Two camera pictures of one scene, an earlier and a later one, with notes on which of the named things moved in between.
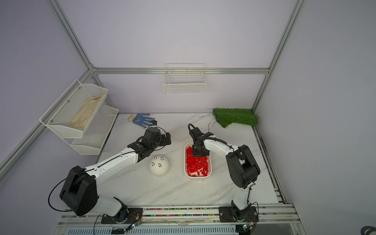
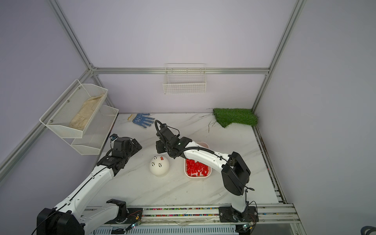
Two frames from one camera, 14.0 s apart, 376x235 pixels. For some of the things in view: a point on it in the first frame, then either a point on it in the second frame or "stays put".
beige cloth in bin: x=82 y=119 stays put
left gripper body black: x=162 y=142 -> x=132 y=150
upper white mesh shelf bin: x=72 y=113 stays put
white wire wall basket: x=185 y=78 stays put
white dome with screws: x=159 y=166 stays put
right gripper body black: x=197 y=152 -> x=163 y=148
